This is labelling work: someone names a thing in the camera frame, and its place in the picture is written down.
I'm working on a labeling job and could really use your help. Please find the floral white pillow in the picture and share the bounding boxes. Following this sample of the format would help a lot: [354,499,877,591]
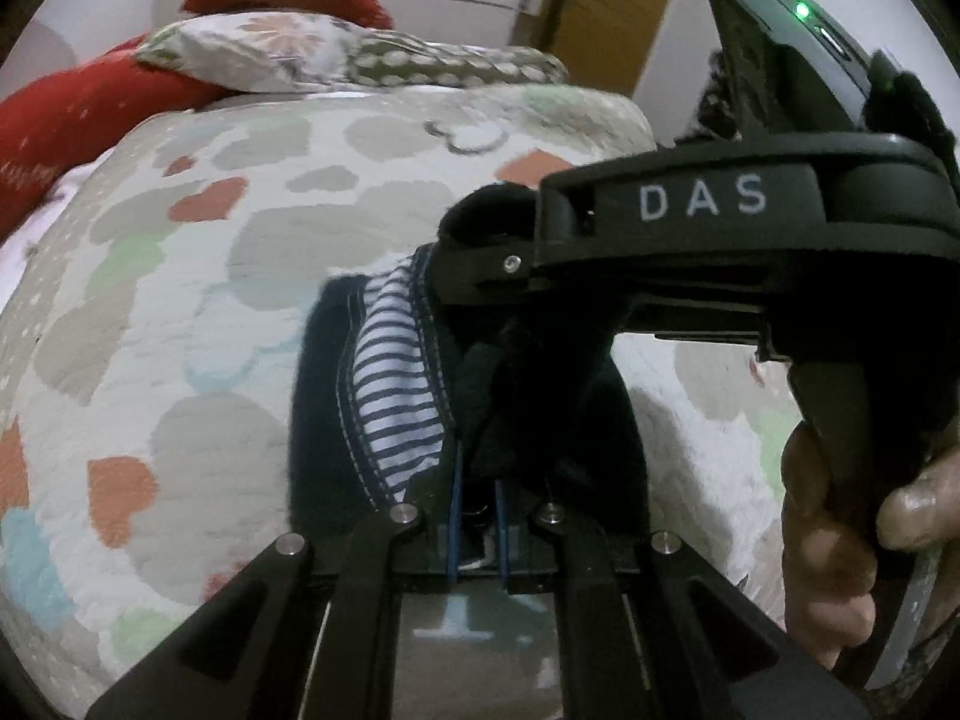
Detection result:
[135,10,368,94]

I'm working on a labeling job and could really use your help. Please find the red plush blanket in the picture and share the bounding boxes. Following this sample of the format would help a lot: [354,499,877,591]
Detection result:
[2,0,394,238]

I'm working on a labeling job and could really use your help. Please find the cluttered white shelf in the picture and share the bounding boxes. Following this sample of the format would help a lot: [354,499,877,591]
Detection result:
[675,50,740,146]

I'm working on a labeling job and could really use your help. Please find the pink white fleece blanket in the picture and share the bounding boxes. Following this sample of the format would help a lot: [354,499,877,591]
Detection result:
[2,148,114,309]

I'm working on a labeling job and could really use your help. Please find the dark navy striped-lined pants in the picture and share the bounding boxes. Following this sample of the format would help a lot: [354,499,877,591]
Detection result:
[283,239,655,579]

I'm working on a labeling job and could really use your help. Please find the person's right hand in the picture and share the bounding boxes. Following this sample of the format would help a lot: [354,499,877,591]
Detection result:
[781,424,958,670]

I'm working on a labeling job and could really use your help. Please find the heart-patterned quilted bedspread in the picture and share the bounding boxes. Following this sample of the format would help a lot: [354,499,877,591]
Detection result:
[2,86,799,718]

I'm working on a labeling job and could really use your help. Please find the wooden door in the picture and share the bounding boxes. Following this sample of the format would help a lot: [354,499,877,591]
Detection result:
[532,0,669,96]

